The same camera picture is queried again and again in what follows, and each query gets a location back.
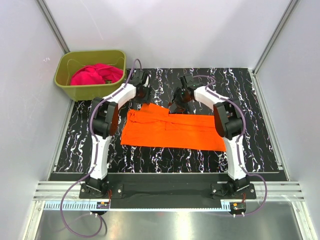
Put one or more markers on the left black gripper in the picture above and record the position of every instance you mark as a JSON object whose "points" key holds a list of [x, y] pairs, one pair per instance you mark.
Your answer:
{"points": [[145, 99]]}

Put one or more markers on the orange t shirt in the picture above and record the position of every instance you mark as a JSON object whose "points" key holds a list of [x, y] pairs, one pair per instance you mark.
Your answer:
{"points": [[155, 126]]}

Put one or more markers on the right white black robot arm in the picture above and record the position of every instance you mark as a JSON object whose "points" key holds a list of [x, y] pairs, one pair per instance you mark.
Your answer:
{"points": [[229, 123]]}

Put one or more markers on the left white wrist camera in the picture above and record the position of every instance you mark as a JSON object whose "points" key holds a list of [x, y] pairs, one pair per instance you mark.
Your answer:
{"points": [[147, 82]]}

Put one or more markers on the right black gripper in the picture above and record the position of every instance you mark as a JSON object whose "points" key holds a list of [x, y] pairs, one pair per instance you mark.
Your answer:
{"points": [[176, 101]]}

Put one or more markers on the orange connector box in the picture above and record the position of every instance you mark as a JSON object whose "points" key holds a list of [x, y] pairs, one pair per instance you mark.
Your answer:
{"points": [[239, 206], [103, 205]]}

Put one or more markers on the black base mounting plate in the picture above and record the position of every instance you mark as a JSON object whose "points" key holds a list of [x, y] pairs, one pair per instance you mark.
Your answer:
{"points": [[166, 179]]}

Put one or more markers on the aluminium frame rail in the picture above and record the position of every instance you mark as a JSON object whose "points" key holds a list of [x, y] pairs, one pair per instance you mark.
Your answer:
{"points": [[153, 197]]}

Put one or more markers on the left orange connector box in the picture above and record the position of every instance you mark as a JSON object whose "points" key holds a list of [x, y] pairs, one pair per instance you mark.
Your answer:
{"points": [[103, 205]]}

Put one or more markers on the olive green plastic bin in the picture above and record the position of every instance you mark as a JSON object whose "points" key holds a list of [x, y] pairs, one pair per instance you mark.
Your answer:
{"points": [[73, 61]]}

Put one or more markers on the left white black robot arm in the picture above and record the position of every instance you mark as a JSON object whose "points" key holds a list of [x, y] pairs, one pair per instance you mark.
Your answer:
{"points": [[103, 124]]}

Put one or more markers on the right orange connector box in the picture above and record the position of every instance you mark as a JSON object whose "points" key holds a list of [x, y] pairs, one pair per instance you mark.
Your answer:
{"points": [[239, 206]]}

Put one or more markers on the magenta pink t shirt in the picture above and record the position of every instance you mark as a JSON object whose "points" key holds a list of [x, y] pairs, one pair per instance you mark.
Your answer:
{"points": [[96, 74]]}

